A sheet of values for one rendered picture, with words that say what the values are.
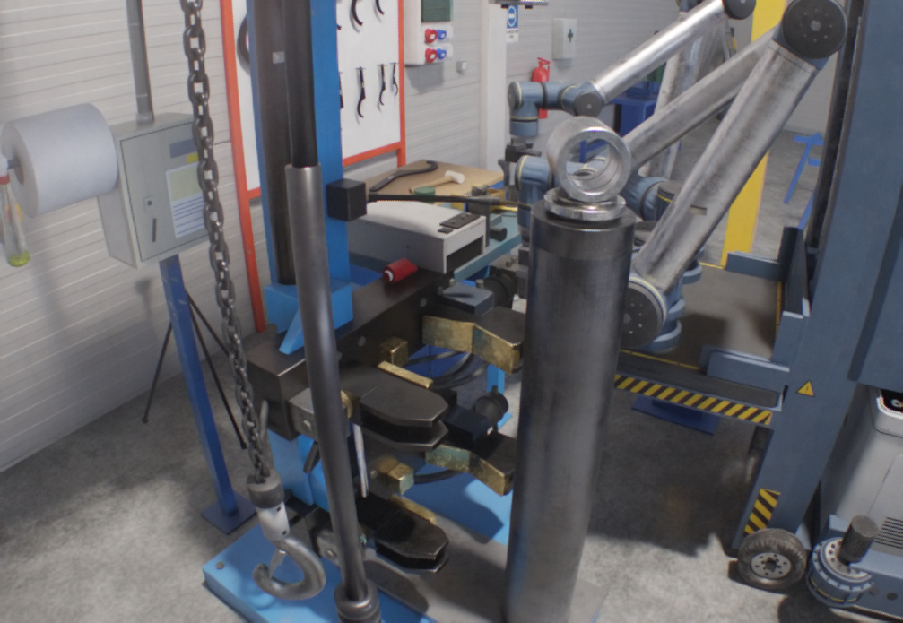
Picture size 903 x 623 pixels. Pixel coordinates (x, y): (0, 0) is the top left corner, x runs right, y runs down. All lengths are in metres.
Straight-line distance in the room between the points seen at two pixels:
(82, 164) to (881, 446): 2.44
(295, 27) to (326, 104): 1.34
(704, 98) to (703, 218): 0.35
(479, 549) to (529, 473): 0.78
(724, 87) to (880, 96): 0.43
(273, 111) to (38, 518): 2.13
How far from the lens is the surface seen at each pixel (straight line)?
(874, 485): 2.26
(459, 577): 2.19
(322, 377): 0.46
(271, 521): 0.71
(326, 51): 1.71
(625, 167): 1.22
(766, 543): 2.39
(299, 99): 0.39
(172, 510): 2.81
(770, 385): 1.95
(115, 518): 2.87
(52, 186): 1.74
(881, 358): 2.08
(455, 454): 2.09
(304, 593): 0.82
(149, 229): 1.92
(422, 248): 1.94
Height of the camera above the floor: 1.88
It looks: 26 degrees down
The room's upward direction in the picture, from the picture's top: straight up
